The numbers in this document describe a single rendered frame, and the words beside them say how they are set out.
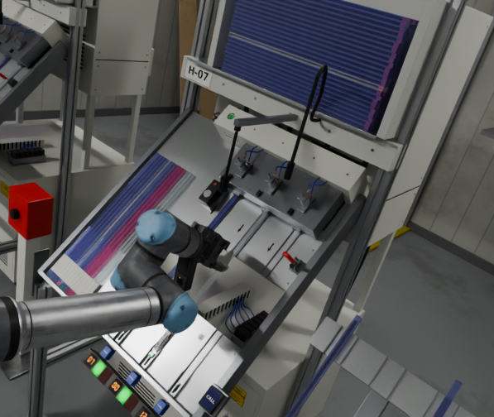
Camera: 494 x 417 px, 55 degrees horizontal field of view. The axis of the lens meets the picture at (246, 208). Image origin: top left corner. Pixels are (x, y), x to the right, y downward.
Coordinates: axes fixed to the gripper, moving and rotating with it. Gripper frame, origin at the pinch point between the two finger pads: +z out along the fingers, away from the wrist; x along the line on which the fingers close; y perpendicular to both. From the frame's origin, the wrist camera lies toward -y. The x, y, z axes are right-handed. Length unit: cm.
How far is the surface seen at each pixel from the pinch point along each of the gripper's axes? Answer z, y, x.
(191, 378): -5.1, -26.0, -12.5
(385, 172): 6.1, 43.8, -22.9
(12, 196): 1, -23, 90
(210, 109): 276, 100, 268
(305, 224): 0.0, 21.2, -14.4
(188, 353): -4.2, -22.3, -7.7
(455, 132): 273, 169, 36
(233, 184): -0.1, 20.8, 10.7
